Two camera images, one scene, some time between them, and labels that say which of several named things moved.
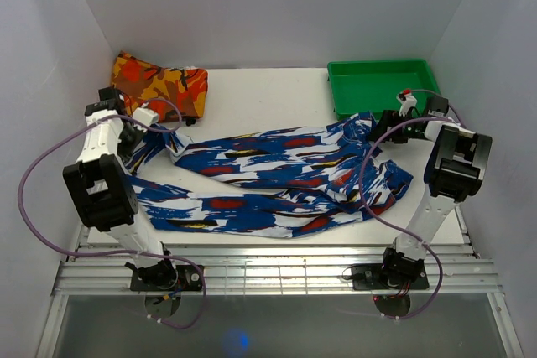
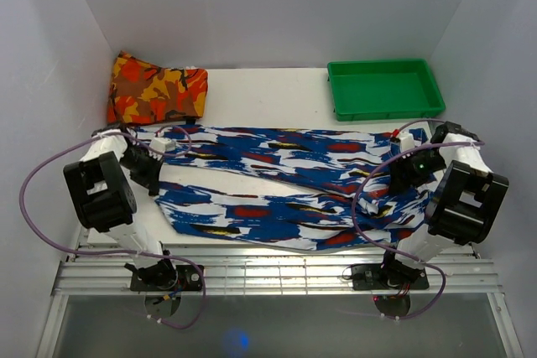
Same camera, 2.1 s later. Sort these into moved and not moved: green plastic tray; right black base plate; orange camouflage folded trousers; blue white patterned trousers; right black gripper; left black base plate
Moved: right black gripper; blue white patterned trousers
Not moved: orange camouflage folded trousers; left black base plate; right black base plate; green plastic tray
